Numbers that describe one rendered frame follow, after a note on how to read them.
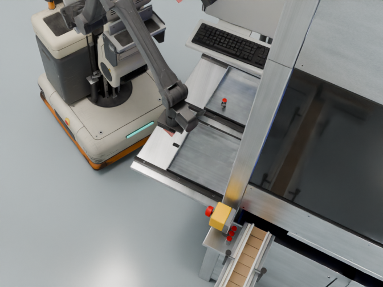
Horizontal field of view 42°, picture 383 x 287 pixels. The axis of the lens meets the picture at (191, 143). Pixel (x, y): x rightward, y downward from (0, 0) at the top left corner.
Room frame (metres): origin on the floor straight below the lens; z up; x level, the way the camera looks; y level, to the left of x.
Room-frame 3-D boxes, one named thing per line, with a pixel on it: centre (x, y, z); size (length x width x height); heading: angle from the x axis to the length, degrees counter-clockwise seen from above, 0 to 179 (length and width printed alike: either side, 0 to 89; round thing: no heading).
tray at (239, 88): (1.31, -0.23, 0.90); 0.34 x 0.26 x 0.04; 71
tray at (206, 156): (0.99, -0.12, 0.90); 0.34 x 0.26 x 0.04; 72
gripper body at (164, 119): (0.98, 0.08, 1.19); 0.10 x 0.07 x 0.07; 70
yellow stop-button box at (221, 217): (0.71, -0.15, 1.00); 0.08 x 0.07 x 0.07; 71
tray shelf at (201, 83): (1.17, -0.11, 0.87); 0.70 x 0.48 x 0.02; 161
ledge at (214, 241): (0.68, -0.18, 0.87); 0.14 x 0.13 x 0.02; 71
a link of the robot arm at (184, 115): (0.95, 0.05, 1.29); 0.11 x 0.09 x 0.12; 47
